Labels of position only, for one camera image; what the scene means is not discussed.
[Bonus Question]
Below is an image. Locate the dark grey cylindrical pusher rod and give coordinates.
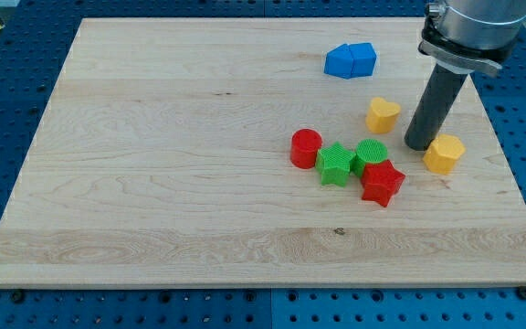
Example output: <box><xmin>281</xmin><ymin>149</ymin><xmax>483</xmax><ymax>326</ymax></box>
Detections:
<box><xmin>405</xmin><ymin>64</ymin><xmax>468</xmax><ymax>151</ymax></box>

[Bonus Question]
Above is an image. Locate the yellow hexagon block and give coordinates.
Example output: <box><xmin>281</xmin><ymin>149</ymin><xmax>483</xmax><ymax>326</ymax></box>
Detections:
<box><xmin>423</xmin><ymin>133</ymin><xmax>466</xmax><ymax>175</ymax></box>

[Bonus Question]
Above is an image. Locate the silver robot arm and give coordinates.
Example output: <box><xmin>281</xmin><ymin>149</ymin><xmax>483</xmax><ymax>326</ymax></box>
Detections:
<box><xmin>405</xmin><ymin>0</ymin><xmax>526</xmax><ymax>151</ymax></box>

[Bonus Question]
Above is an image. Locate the yellow heart block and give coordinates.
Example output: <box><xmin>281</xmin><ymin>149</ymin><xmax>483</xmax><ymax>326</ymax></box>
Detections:
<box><xmin>365</xmin><ymin>97</ymin><xmax>401</xmax><ymax>133</ymax></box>

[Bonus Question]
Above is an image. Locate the blue cube block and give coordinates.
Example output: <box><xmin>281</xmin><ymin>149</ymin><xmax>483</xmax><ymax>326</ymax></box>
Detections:
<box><xmin>349</xmin><ymin>43</ymin><xmax>376</xmax><ymax>78</ymax></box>

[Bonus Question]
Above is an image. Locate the green cylinder block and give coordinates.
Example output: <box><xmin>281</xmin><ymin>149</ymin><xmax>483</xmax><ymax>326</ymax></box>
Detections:
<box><xmin>352</xmin><ymin>139</ymin><xmax>388</xmax><ymax>177</ymax></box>

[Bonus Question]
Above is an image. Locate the blue pentagon block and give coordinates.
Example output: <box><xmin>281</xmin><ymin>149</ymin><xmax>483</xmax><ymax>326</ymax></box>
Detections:
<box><xmin>324</xmin><ymin>44</ymin><xmax>353</xmax><ymax>79</ymax></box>

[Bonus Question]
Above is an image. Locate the red star block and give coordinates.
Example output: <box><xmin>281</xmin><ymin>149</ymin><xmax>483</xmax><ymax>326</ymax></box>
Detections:
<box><xmin>361</xmin><ymin>160</ymin><xmax>405</xmax><ymax>207</ymax></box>

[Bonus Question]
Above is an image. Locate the green star block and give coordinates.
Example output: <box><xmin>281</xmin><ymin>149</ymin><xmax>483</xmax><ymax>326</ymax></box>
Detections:
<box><xmin>315</xmin><ymin>142</ymin><xmax>355</xmax><ymax>187</ymax></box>

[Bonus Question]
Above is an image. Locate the red cylinder block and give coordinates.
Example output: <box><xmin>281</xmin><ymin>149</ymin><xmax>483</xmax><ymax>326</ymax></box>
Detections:
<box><xmin>289</xmin><ymin>128</ymin><xmax>322</xmax><ymax>169</ymax></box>

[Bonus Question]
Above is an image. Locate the wooden board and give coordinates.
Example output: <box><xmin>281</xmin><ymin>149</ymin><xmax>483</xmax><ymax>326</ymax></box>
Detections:
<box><xmin>0</xmin><ymin>18</ymin><xmax>526</xmax><ymax>289</ymax></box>

